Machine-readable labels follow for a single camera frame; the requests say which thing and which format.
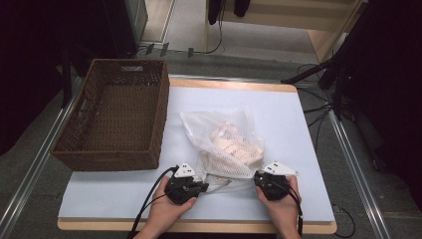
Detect black hanging cable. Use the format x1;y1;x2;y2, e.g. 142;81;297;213
193;0;225;56

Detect dark curtain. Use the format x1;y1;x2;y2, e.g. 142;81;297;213
344;0;422;213
0;0;110;157

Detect black tripod stand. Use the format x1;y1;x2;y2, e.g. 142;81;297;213
280;19;352;121

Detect brown wicker basket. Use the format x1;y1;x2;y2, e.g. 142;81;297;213
49;58;171;172

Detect black stand leg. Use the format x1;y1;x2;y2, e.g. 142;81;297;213
61;49;74;110

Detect metal frame rail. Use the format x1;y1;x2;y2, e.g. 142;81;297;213
327;109;392;239
0;78;84;231

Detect dark hanging cloth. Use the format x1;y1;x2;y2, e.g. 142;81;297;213
233;0;252;18
207;0;223;26

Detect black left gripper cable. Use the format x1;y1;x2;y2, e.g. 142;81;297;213
127;165;180;239

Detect beige wooden furniture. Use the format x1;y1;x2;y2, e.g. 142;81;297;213
204;0;369;63

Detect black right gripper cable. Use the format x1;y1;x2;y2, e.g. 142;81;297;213
281;183;305;238

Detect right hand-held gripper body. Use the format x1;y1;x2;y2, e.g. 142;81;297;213
256;160;299;202

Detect thin black floor cable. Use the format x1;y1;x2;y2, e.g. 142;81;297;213
332;204;356;239

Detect cream printed garment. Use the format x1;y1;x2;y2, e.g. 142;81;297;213
208;122;265;165

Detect person's right hand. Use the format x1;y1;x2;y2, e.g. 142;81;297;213
255;175;303;230

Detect white table mat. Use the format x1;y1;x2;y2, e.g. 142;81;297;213
58;87;336;223

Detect white mesh laundry bag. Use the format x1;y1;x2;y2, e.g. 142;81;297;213
178;106;267;194

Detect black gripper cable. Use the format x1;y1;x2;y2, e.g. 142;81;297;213
281;183;305;238
127;165;180;239

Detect black floor cables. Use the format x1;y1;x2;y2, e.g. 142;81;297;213
296;63;334;155

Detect person's left hand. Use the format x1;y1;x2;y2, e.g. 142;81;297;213
146;175;198;230

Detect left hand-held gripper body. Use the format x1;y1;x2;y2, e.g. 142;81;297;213
164;162;200;204

